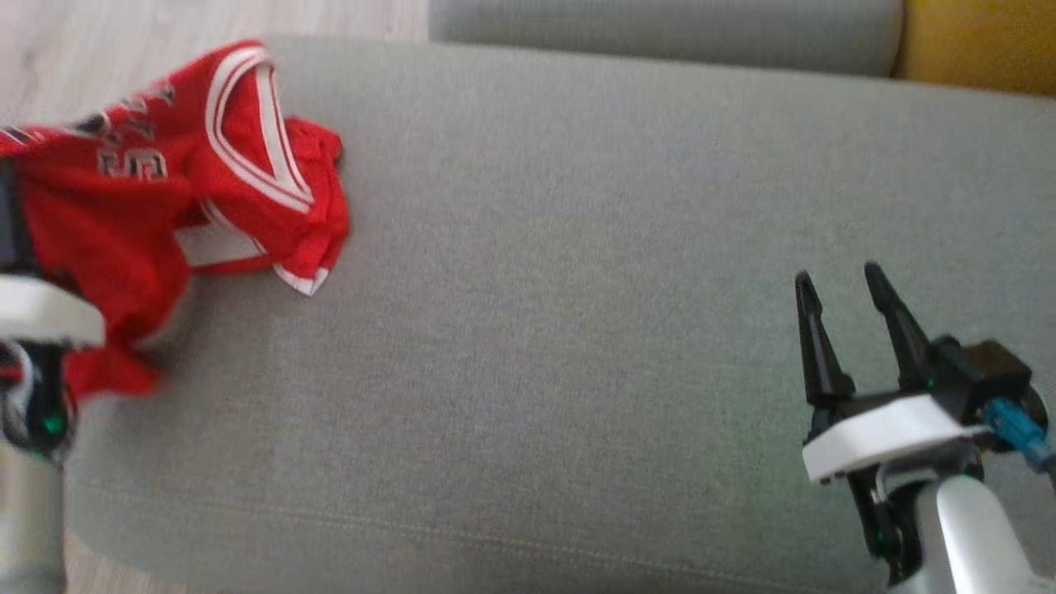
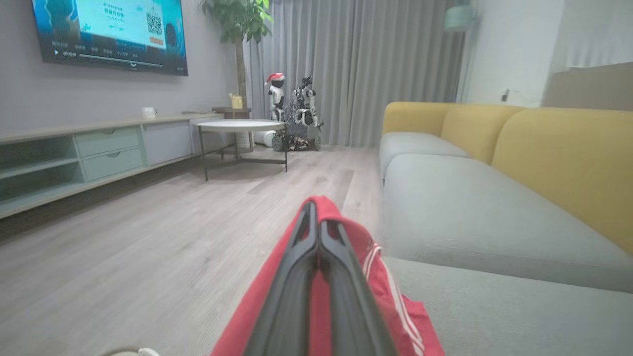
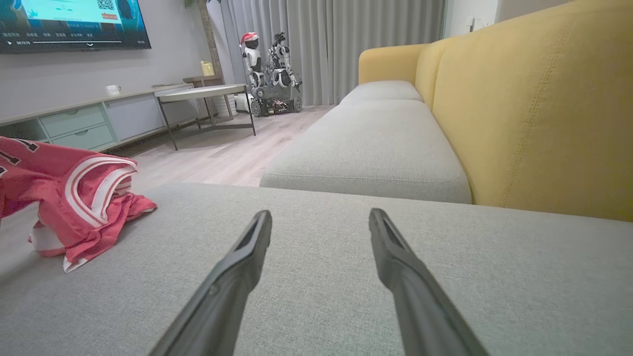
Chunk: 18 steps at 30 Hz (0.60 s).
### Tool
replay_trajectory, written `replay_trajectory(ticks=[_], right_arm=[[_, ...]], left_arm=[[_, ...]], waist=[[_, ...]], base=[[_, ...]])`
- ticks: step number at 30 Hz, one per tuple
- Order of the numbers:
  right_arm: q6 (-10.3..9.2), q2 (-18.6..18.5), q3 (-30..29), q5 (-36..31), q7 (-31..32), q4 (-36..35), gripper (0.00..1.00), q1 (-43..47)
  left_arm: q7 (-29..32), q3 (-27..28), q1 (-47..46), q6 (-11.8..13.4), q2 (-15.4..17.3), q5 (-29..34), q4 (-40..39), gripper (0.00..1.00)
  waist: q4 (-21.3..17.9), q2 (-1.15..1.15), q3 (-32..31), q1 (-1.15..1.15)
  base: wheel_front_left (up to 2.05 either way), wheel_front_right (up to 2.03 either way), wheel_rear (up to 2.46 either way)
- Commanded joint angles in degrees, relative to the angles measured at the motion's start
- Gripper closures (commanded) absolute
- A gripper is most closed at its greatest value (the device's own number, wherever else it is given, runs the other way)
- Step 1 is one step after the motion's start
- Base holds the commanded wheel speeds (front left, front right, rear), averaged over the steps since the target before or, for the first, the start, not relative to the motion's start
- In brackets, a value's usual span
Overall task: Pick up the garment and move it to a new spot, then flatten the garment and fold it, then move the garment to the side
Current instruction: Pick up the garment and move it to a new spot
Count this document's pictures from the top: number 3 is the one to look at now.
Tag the yellow sofa backrest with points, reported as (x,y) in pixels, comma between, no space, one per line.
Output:
(534,109)

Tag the wooden side stand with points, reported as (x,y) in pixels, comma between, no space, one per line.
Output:
(203,80)

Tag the indoor plant trunk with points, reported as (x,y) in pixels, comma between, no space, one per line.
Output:
(210,39)

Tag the small yellow box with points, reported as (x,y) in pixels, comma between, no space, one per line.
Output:
(207,68)

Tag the white humanoid display robot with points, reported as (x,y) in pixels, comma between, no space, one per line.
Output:
(253,64)

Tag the white black display robot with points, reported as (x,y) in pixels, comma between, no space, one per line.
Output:
(282,62)

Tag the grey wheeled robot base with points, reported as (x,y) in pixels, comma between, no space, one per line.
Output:
(274,96)

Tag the pale green TV cabinet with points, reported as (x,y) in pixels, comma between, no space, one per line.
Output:
(79,121)

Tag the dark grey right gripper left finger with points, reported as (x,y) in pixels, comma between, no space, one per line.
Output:
(232,287)

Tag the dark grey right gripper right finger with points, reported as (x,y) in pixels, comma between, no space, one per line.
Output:
(410,291)

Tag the white floor box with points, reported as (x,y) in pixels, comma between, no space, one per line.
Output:
(242,103)

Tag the white mug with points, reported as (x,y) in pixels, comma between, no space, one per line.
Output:
(113,90)

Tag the red santa hat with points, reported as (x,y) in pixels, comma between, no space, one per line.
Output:
(248,37)

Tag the wall-mounted flat television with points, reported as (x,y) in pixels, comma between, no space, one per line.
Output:
(69,22)

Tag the red basketball jersey white trim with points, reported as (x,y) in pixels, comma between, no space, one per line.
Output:
(44,168)

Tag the grey coffee table black legs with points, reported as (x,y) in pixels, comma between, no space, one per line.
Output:
(207,92)

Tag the grey pleated curtain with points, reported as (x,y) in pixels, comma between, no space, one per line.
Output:
(346,44)

